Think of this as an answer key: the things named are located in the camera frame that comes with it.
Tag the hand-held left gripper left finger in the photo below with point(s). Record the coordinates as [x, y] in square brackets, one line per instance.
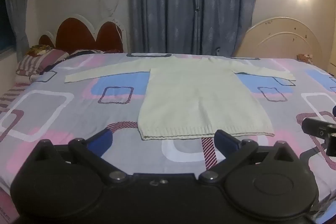
[101, 140]

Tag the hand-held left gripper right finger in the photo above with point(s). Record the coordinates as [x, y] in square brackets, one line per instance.
[227, 142]

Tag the white knitted sweater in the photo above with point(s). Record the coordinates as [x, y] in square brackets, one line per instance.
[199, 98]

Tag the patterned bed sheet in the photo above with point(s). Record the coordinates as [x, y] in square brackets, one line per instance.
[60, 113]

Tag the dark patterned pillow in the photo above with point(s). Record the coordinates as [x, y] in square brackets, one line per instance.
[86, 52]

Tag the striped pillow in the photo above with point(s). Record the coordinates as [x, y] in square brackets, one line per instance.
[39, 62]

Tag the red headboard with white trim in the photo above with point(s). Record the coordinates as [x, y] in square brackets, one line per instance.
[84, 35]

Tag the gold patterned pillow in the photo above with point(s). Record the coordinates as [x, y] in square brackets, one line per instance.
[39, 50]

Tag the wide blue curtain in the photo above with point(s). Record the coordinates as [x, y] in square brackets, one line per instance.
[191, 3]

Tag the dark window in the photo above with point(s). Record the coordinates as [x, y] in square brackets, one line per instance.
[5, 29]

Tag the narrow blue curtain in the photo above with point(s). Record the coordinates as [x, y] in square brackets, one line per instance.
[18, 3]

